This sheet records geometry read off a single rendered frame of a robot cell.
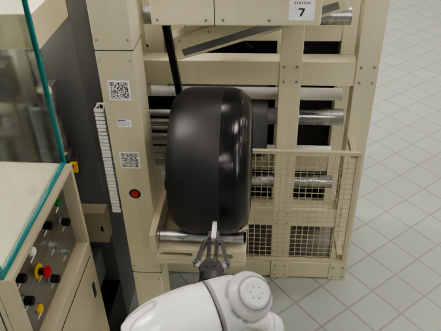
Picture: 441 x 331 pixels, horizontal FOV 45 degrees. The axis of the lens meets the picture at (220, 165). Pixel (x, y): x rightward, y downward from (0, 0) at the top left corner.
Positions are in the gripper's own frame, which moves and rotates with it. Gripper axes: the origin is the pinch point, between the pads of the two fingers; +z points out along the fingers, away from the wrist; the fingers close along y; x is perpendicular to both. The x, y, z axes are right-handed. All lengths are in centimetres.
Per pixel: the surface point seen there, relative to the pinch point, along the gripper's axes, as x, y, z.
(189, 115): -29.2, 8.7, 27.7
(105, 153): -11, 42, 26
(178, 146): -25.2, 12.1, 17.4
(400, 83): 187, -146, 289
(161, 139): 19, 30, 60
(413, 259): 129, -108, 66
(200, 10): -48, 7, 62
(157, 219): 16.9, 24.5, 15.6
